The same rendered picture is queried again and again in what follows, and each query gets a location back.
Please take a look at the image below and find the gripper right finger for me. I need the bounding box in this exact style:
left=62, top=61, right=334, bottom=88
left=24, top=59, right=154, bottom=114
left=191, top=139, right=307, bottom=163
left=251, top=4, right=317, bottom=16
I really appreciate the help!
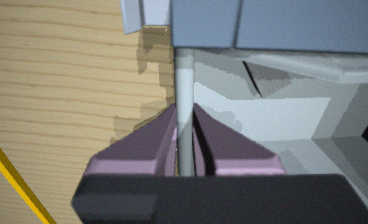
left=192, top=103, right=288, bottom=176

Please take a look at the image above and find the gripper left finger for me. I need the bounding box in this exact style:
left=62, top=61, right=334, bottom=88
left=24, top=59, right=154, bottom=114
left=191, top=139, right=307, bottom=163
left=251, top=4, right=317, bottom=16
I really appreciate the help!
left=82, top=103, right=177, bottom=177

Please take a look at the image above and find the yellow bar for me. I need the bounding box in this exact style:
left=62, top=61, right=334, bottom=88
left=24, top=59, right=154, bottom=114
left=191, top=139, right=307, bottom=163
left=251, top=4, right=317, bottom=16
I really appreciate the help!
left=0, top=148, right=57, bottom=224

